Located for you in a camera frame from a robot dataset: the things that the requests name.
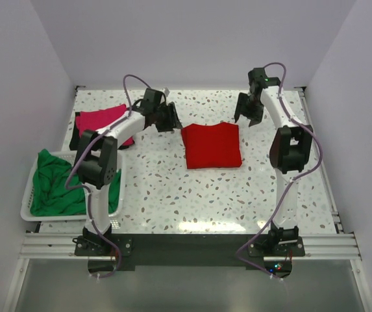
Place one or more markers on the folded pink t shirt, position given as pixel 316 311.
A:
pixel 100 118

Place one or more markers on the red t shirt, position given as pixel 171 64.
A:
pixel 212 146

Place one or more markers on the aluminium front rail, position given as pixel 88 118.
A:
pixel 316 246

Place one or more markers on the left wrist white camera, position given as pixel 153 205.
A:
pixel 166 91

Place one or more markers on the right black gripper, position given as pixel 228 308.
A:
pixel 254 117

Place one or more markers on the green t shirt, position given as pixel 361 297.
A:
pixel 50 196

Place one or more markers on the white plastic laundry basket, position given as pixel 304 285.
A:
pixel 28 194

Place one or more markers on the folded black t shirt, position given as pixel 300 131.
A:
pixel 74 142

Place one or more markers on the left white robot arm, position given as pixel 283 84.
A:
pixel 97 155

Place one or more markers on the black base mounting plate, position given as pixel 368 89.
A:
pixel 126 252

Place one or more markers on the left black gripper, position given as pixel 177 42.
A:
pixel 173 121

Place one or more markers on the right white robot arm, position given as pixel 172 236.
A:
pixel 288 155

